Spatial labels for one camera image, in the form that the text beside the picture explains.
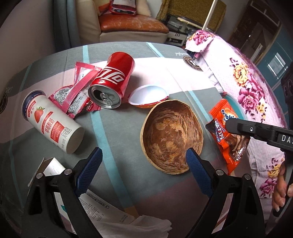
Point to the dark wooden cabinet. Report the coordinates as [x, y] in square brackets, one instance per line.
[258, 27]

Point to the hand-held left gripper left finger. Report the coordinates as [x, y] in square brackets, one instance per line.
[89, 169]

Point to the teal plastic bin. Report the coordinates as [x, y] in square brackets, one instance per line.
[233, 103]

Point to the white cardboard box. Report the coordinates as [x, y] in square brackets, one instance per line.
[52, 168]

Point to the person's right hand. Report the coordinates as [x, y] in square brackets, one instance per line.
[280, 190]

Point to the leopard print cloth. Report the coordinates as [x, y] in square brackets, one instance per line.
[187, 9]

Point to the orange leather seat cushion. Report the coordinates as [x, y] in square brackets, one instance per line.
[132, 24]

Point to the cream leather sofa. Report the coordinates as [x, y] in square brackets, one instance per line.
[89, 22]

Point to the pink floral blanket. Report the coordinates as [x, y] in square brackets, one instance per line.
[247, 75]

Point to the beige cushion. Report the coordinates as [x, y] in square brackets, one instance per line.
[143, 6]

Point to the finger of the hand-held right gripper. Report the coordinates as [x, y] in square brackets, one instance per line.
[242, 129]

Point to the white orange-rimmed plastic cup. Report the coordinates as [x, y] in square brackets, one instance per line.
[148, 93]

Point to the red soda can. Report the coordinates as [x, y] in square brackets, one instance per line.
[112, 75]

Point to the brown coconut shell bowl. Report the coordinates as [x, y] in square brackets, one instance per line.
[169, 132]

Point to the strawberry yogurt bottle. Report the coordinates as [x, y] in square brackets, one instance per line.
[52, 121]

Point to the pink striped wrapper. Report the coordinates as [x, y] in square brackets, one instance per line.
[80, 89]

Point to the stacked stereo equipment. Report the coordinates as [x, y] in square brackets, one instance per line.
[178, 32]

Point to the orange snack wrapper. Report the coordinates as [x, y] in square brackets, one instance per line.
[231, 160]

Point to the white pole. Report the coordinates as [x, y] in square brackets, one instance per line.
[209, 16]

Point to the yellow plush pillow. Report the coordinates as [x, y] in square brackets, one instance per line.
[104, 6]

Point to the white crumpled tissue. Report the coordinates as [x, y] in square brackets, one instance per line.
[148, 226]

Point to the grey curtain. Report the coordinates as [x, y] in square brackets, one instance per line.
[66, 22]

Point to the red bottle-shaped pillow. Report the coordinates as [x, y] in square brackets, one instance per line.
[123, 6]

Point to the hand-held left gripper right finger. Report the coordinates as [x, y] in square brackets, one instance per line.
[196, 171]

